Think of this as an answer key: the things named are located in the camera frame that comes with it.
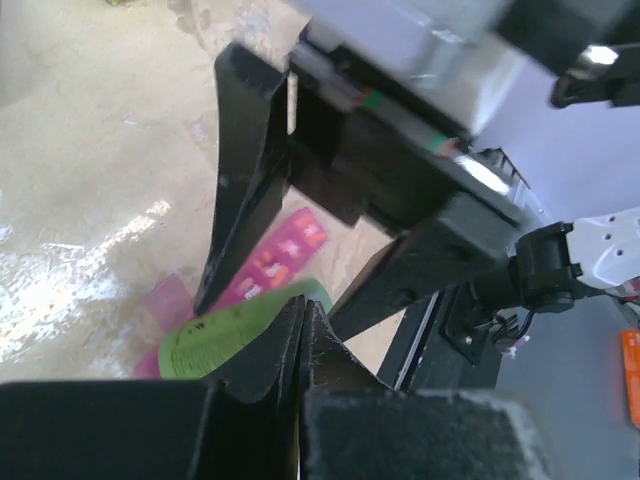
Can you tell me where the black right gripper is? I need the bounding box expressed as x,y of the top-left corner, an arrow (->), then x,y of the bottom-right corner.
193,42 -> 520,338

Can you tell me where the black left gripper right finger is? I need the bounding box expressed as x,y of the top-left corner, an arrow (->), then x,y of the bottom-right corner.
300,301 -> 553,479

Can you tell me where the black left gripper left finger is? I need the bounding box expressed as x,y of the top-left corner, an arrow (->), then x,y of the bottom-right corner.
1,296 -> 305,479

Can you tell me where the pink weekly pill organizer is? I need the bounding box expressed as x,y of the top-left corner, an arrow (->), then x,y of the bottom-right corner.
133,207 -> 328,379

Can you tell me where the green pill bottle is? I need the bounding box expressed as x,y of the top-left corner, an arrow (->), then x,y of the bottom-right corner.
157,278 -> 332,379

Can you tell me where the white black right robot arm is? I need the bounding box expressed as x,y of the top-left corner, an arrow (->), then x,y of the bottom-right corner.
194,1 -> 639,339

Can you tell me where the black mounting base plate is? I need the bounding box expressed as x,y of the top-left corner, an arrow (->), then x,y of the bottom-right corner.
377,285 -> 502,392

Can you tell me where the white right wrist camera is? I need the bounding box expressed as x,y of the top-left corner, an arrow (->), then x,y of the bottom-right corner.
291,1 -> 554,135

